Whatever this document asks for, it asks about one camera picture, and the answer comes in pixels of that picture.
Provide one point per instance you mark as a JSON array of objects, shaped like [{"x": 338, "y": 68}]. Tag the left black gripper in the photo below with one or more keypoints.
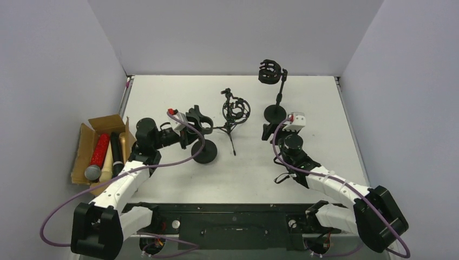
[{"x": 184, "y": 135}]

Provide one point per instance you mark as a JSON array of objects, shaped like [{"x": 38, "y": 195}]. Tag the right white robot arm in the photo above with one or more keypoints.
[{"x": 370, "y": 213}]

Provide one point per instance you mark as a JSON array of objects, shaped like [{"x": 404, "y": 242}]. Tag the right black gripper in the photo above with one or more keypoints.
[{"x": 268, "y": 131}]

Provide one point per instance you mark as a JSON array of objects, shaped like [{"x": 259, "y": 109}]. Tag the shock mount stand round base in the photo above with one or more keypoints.
[{"x": 270, "y": 73}]

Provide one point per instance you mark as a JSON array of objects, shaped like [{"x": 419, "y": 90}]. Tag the brown cardboard box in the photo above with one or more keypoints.
[{"x": 89, "y": 136}]

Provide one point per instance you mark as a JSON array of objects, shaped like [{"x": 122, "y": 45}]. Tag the gold microphone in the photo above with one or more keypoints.
[{"x": 122, "y": 141}]

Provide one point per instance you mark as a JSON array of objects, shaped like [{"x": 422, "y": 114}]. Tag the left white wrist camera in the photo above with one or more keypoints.
[{"x": 176, "y": 120}]

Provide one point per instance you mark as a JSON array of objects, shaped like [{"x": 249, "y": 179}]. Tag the grey mesh head microphone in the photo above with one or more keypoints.
[{"x": 92, "y": 172}]

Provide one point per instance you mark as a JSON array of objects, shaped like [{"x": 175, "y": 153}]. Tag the clip mic stand round base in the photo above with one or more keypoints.
[{"x": 204, "y": 150}]

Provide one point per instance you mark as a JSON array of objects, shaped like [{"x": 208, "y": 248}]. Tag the tripod shock mount stand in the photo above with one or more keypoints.
[{"x": 235, "y": 111}]

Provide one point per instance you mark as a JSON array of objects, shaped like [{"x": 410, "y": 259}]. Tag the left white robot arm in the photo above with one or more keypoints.
[{"x": 100, "y": 227}]

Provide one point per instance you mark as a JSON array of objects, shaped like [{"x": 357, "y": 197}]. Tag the red glitter microphone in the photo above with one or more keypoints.
[{"x": 100, "y": 150}]

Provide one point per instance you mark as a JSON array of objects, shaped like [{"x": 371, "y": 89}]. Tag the black microphone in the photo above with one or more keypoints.
[{"x": 118, "y": 163}]

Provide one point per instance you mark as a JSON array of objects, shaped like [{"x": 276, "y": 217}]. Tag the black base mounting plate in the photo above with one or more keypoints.
[{"x": 234, "y": 226}]

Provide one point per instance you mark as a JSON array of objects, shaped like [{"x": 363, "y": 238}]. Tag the cream microphone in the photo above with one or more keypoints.
[{"x": 107, "y": 168}]

